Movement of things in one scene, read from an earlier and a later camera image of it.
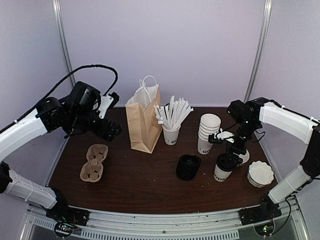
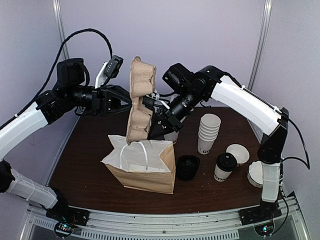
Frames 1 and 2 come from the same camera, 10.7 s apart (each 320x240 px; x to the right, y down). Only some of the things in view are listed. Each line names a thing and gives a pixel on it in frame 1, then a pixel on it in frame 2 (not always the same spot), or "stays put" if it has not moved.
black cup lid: [226, 162] stays put
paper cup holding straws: [171, 136] stays put
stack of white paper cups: [209, 124] stays put
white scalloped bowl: [260, 174] stays put
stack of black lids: [188, 166] stays put
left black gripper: [110, 135] → [102, 100]
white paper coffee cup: [221, 175] stays put
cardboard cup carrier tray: [92, 170] → [142, 82]
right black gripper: [231, 148] → [175, 124]
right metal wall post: [254, 73] stays put
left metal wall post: [64, 42] stays put
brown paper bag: [144, 110] → [147, 165]
